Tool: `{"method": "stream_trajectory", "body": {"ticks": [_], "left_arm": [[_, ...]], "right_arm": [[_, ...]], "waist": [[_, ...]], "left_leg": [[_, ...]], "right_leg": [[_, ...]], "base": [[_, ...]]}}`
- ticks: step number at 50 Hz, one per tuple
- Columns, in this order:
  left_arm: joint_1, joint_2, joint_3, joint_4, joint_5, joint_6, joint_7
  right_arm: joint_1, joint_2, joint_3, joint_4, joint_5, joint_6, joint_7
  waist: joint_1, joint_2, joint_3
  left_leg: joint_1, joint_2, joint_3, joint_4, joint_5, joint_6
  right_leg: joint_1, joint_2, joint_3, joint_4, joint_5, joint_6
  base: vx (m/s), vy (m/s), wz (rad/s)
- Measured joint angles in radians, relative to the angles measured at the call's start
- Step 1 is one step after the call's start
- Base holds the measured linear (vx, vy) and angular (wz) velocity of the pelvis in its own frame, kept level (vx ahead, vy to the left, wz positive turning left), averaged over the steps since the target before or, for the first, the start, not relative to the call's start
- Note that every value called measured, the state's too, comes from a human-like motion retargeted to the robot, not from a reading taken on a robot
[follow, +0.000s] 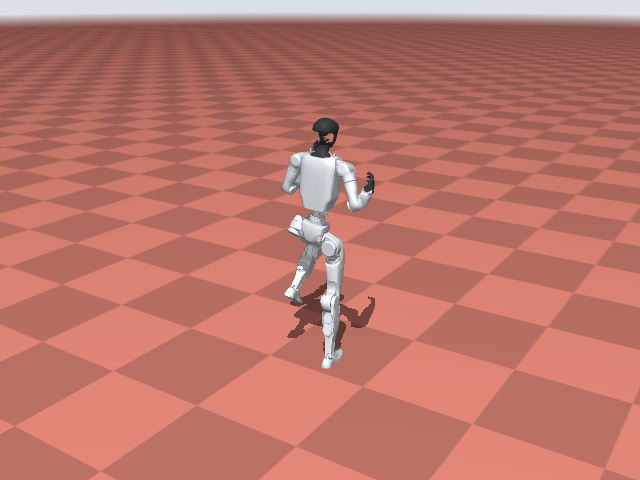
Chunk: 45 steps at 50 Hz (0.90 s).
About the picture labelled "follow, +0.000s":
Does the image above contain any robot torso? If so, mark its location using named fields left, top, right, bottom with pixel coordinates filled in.
left=300, top=148, right=343, bottom=246

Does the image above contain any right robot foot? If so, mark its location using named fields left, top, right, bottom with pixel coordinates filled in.
left=321, top=348, right=343, bottom=369

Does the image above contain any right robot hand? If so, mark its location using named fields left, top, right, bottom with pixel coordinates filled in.
left=364, top=172, right=375, bottom=195

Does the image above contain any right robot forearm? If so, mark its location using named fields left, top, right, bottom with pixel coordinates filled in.
left=358, top=189, right=372, bottom=209

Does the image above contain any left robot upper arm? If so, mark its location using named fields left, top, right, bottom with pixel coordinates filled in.
left=282, top=152, right=305, bottom=195

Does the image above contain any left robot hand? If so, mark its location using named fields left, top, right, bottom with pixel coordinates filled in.
left=313, top=137, right=333, bottom=151

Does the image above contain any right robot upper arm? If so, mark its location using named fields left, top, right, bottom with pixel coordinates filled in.
left=336, top=160, right=363, bottom=212

